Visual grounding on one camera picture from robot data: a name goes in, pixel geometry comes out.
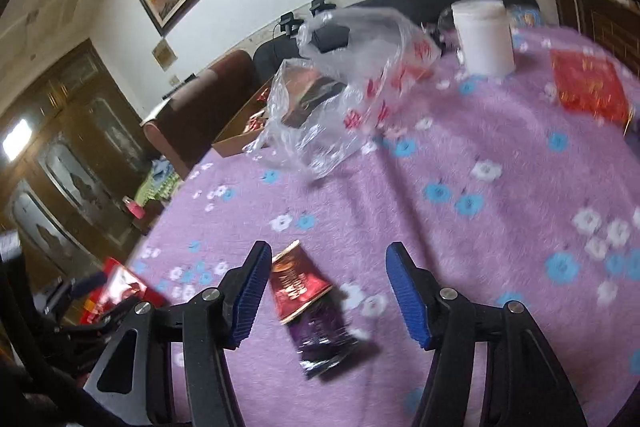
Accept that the cardboard box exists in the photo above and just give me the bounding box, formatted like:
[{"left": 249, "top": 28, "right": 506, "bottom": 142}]
[{"left": 211, "top": 77, "right": 281, "bottom": 158}]

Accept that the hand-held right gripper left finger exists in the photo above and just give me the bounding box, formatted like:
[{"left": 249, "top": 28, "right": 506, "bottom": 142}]
[{"left": 82, "top": 241, "right": 273, "bottom": 427}]

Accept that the colourful patterned cloth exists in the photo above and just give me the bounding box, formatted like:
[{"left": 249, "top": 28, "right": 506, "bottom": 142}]
[{"left": 135, "top": 159, "right": 181, "bottom": 205}]

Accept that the dark red purple snack packet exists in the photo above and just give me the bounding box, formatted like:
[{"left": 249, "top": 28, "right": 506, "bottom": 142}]
[{"left": 270, "top": 239, "right": 358, "bottom": 380}]

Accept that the red gold-print packet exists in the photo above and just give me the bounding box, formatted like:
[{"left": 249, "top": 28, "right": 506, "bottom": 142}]
[{"left": 550, "top": 49, "right": 635, "bottom": 135}]

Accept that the red-rimmed white tray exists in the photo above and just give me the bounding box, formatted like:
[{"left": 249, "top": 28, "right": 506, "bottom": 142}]
[{"left": 82, "top": 257, "right": 168, "bottom": 328}]

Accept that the purple floral blanket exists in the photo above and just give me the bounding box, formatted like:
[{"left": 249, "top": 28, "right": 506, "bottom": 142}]
[{"left": 127, "top": 4, "right": 640, "bottom": 427}]

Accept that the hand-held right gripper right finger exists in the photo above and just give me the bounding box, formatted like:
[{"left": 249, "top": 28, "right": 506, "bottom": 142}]
[{"left": 385, "top": 242, "right": 588, "bottom": 427}]

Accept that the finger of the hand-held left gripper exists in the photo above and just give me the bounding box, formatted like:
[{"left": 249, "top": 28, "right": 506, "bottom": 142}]
[{"left": 45, "top": 272, "right": 108, "bottom": 314}]

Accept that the clear plastic bag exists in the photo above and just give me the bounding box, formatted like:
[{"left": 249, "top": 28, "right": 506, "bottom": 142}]
[{"left": 242, "top": 7, "right": 443, "bottom": 180}]

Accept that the brown armchair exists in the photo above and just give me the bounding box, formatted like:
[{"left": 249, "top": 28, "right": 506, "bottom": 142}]
[{"left": 142, "top": 49, "right": 256, "bottom": 180}]

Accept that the wooden cabinet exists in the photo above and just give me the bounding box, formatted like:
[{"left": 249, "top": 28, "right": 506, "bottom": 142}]
[{"left": 0, "top": 37, "right": 166, "bottom": 278}]

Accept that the small gold wall frame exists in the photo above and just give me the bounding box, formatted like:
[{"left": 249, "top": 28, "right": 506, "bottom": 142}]
[{"left": 152, "top": 38, "right": 177, "bottom": 70}]

